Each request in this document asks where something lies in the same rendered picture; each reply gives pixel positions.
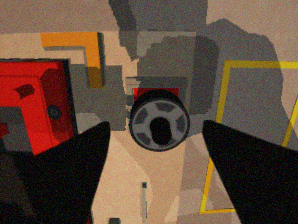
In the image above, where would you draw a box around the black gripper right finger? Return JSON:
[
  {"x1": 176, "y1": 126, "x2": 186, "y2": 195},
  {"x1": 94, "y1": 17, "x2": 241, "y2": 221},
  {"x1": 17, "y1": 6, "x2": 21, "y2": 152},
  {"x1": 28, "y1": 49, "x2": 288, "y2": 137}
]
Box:
[{"x1": 203, "y1": 120, "x2": 298, "y2": 224}]

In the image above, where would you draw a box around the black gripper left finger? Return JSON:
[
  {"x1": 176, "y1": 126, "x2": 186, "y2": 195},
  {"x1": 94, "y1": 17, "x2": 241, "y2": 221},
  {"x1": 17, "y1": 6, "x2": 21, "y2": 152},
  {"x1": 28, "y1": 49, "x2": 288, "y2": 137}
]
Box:
[{"x1": 0, "y1": 121, "x2": 110, "y2": 224}]

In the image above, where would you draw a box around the yellow rectangular tape outline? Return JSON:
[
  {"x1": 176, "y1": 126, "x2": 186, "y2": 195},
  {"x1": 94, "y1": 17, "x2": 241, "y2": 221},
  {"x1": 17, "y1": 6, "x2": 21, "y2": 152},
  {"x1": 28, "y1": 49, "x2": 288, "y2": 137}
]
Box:
[{"x1": 199, "y1": 60, "x2": 298, "y2": 214}]

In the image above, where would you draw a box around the black wheel with grey rim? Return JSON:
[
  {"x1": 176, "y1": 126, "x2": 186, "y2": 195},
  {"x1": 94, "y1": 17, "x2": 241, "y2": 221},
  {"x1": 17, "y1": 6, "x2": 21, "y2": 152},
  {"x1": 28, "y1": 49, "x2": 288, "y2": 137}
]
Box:
[{"x1": 129, "y1": 89, "x2": 190, "y2": 152}]

